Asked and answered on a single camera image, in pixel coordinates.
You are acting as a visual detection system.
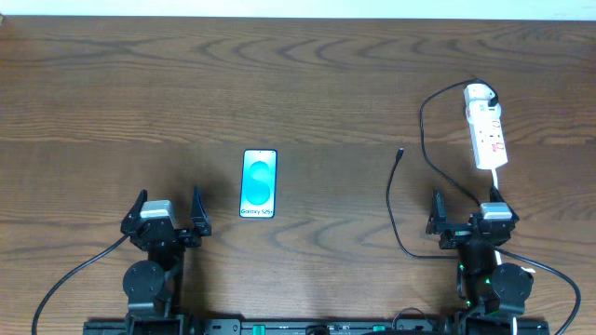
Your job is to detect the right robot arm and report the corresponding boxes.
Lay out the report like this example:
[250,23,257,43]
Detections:
[426,187,534,334]

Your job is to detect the black left camera cable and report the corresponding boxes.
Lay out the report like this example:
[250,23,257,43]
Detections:
[31,234,131,335]

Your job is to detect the white USB charger adapter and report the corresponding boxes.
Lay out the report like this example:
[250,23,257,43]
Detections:
[464,83,494,105]

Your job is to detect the black camera cable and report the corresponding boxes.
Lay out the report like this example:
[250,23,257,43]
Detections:
[31,234,131,335]
[493,246,582,335]

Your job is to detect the black right camera cable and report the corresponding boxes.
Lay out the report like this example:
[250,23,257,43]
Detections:
[493,246,582,335]

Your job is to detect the blue Samsung Galaxy smartphone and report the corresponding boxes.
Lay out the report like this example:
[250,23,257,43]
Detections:
[239,149,278,219]

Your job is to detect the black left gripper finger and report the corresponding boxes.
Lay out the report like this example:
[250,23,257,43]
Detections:
[121,189,147,224]
[190,186,210,231]

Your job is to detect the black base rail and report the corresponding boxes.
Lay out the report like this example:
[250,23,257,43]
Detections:
[82,317,550,335]

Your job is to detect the white power strip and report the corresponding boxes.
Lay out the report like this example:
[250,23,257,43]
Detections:
[466,100,508,170]

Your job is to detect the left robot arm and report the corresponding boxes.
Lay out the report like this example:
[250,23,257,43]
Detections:
[120,187,211,334]

